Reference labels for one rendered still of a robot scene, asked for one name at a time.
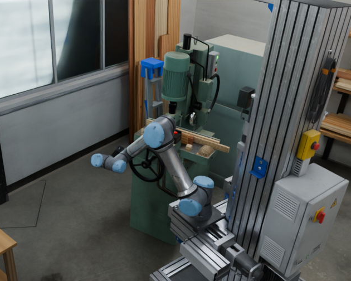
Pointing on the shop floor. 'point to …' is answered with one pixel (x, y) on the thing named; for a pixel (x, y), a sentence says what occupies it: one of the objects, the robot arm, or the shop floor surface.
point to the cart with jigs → (4, 245)
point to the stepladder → (150, 67)
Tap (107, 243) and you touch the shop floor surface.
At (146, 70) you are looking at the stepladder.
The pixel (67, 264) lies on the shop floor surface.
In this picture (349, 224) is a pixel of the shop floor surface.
